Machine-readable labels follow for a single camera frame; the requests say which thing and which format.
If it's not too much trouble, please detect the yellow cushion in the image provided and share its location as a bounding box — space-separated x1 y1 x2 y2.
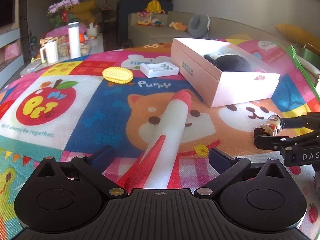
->
274 24 319 49

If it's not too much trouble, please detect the black plush toy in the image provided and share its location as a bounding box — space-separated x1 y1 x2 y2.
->
203 53 252 72

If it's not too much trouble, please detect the orange plush toy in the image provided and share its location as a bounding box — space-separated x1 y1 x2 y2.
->
169 22 187 31

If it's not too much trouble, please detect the colourful cartoon play mat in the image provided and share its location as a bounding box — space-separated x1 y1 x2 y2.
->
1 40 319 239

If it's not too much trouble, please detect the white red foam rocket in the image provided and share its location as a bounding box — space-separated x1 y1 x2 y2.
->
118 90 192 192

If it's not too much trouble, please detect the pink flower bouquet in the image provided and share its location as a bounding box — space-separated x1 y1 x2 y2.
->
47 0 80 28

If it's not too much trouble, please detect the yellow corn toy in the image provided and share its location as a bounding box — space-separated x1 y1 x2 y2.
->
102 66 133 85

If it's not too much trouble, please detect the beige sofa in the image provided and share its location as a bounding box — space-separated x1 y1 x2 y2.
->
127 10 320 53

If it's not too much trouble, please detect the white battery charger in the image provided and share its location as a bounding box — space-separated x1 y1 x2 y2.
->
140 62 179 78

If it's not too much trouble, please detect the snack jar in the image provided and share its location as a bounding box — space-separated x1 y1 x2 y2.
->
57 35 70 57

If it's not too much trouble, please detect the tissue box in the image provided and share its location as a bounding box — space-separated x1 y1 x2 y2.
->
86 22 99 37

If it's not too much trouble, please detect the black television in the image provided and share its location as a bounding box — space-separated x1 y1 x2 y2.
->
0 0 14 27

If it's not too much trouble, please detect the grey neck pillow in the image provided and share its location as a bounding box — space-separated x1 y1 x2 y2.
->
187 14 210 38

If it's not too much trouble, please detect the pink cardboard box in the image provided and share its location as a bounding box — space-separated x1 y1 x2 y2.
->
171 38 280 107

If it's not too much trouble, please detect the yellow jacket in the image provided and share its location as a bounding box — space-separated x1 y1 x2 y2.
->
145 0 166 14

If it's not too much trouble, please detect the mickey mouse figurine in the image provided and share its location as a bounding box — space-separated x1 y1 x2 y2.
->
254 114 283 137

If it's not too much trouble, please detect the white mug with handle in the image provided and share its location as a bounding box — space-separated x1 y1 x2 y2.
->
40 38 59 64

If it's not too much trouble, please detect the white tall thermos bottle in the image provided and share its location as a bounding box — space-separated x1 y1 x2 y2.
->
68 22 81 59

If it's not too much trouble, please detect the white coffee table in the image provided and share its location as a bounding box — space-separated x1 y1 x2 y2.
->
20 33 104 77

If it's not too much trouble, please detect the colourful toy package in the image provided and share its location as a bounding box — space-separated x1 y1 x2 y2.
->
137 11 152 26

